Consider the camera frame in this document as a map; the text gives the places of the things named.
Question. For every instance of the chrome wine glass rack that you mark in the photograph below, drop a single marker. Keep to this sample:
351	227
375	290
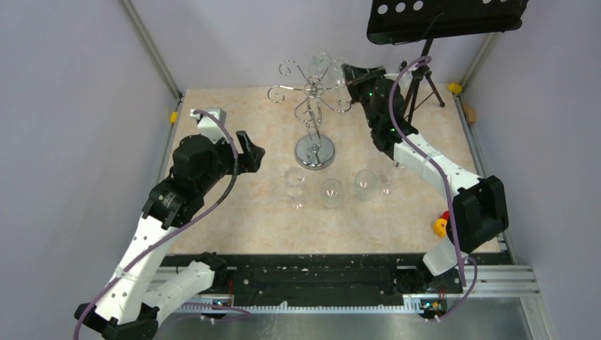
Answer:
314	151

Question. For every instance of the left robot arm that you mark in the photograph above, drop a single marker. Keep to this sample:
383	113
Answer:
201	178

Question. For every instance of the brown block on rail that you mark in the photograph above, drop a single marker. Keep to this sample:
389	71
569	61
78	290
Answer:
470	113

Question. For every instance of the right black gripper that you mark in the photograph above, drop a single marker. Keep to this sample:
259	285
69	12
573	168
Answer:
356	76

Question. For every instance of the yellow corner clip right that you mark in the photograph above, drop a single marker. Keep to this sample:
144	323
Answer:
455	88

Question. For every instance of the aluminium frame post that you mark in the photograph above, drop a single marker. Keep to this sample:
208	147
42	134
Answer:
150	48
482	53

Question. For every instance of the yellow and red toy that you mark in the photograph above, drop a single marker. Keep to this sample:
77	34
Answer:
440	224

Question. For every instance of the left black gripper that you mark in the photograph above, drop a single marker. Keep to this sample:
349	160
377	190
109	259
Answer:
251	154

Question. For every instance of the black music stand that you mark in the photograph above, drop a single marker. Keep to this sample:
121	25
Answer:
403	22

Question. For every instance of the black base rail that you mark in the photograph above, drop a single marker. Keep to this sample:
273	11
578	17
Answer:
327	280

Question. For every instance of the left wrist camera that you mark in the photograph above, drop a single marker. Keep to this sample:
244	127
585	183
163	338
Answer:
206	123

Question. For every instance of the white cable duct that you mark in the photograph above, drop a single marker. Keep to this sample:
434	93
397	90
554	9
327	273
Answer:
410	306

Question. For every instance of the aluminium frame post left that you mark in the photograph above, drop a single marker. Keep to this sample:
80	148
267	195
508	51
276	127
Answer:
150	48

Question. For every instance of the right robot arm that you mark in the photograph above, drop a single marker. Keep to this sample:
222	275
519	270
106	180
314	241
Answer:
478	209

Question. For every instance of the yellow clip left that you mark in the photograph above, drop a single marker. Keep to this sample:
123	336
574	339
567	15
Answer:
174	117

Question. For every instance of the aluminium frame post right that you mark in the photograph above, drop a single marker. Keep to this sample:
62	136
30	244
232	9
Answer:
482	53

